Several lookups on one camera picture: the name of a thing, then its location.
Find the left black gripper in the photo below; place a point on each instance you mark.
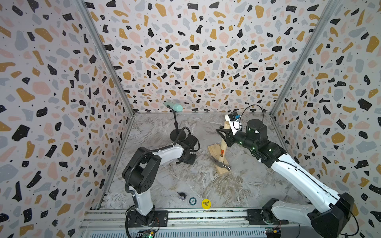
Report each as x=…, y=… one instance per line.
x=193, y=161

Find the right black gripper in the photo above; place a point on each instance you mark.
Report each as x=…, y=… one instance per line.
x=231, y=139

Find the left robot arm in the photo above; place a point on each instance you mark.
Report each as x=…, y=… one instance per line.
x=141, y=171

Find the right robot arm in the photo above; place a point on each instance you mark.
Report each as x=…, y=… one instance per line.
x=329, y=211

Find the wooden block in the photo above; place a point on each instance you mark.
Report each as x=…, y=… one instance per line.
x=219, y=160

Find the black microphone stand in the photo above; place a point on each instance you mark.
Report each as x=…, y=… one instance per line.
x=176, y=133

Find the small dark clip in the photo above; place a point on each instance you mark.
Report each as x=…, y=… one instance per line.
x=182, y=195

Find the yellow round sticker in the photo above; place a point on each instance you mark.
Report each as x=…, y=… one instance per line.
x=206, y=204

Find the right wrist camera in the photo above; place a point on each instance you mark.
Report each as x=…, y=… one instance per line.
x=234, y=120

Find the green ring sticker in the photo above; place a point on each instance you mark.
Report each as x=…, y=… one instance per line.
x=192, y=201

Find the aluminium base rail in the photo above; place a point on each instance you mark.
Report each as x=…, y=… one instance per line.
x=190, y=223

